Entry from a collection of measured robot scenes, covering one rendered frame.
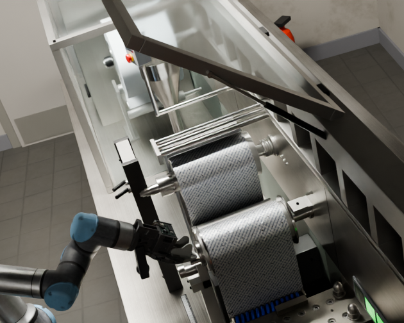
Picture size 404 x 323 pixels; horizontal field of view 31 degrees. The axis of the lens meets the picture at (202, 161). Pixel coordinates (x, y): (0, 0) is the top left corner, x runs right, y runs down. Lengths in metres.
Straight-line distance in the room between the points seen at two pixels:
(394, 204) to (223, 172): 0.80
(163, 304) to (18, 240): 2.26
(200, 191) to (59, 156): 3.14
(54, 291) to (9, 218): 2.99
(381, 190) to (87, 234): 0.76
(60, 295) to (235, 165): 0.66
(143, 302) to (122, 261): 0.24
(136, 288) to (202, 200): 0.51
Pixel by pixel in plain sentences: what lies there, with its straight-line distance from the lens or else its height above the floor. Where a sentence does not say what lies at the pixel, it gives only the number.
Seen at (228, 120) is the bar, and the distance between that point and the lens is 2.16.
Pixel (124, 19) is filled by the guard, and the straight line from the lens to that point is 1.54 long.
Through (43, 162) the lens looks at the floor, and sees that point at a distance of 5.22.
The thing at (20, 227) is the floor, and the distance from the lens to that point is 4.67.
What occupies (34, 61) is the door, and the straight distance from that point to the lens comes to 5.17.
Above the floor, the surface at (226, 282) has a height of 1.17.
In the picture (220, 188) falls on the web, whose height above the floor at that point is 1.31.
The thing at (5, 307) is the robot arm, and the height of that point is 1.22.
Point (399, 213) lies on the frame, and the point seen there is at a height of 1.64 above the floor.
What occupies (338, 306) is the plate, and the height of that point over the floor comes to 1.03.
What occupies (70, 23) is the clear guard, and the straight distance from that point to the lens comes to 2.84.
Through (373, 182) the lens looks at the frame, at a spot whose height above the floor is 1.65.
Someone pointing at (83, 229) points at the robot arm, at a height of 1.51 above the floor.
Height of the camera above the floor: 2.58
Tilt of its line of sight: 34 degrees down
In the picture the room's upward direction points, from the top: 16 degrees counter-clockwise
